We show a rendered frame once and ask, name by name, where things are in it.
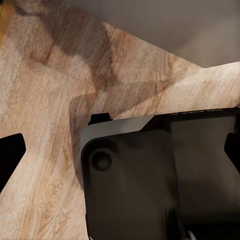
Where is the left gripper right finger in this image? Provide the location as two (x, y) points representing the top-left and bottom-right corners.
(224, 133), (240, 173)

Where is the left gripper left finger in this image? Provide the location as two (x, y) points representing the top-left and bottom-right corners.
(0, 133), (26, 193)

